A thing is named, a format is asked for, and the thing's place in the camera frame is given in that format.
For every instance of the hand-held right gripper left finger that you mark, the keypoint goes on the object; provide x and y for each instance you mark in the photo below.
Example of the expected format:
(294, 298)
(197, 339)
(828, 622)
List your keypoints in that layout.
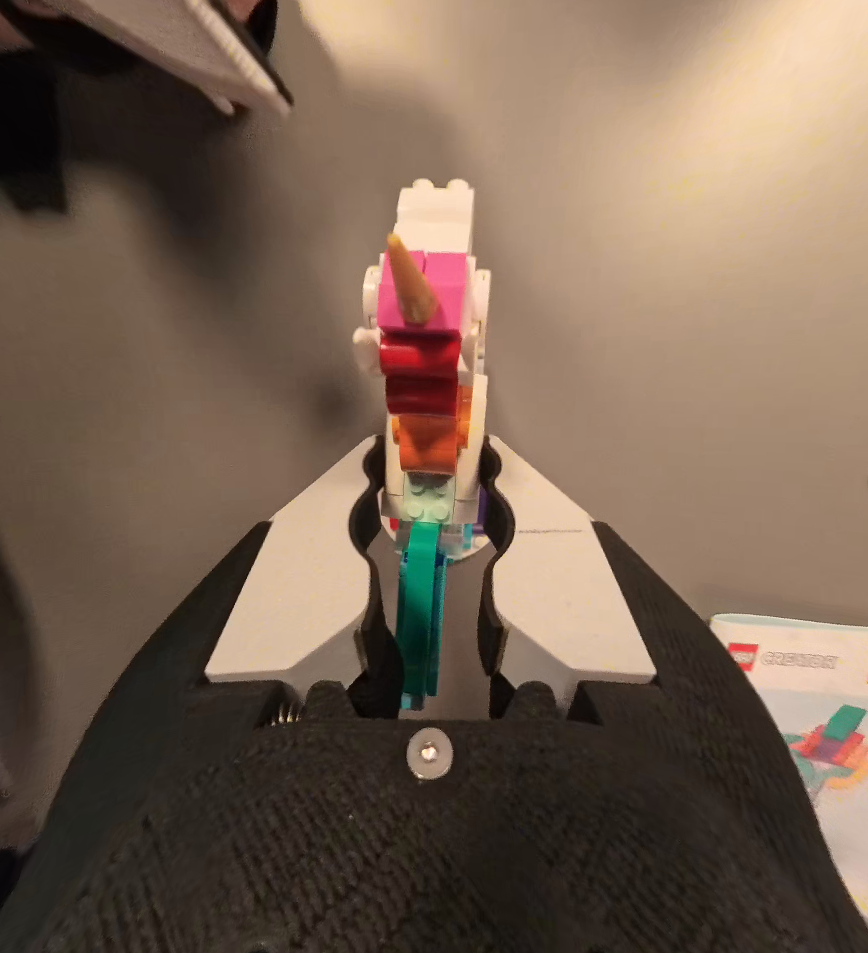
(292, 595)

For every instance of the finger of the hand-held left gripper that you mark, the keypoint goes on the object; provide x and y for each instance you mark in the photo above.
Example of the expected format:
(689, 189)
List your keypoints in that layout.
(180, 52)

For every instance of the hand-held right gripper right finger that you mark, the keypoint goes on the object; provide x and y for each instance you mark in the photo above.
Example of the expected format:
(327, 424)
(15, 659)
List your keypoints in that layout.
(568, 595)

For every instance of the white toy brick unicorn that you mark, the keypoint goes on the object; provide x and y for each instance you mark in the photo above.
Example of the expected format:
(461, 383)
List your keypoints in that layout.
(434, 283)

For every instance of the instruction booklet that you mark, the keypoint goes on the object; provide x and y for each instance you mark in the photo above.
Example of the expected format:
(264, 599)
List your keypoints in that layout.
(813, 707)

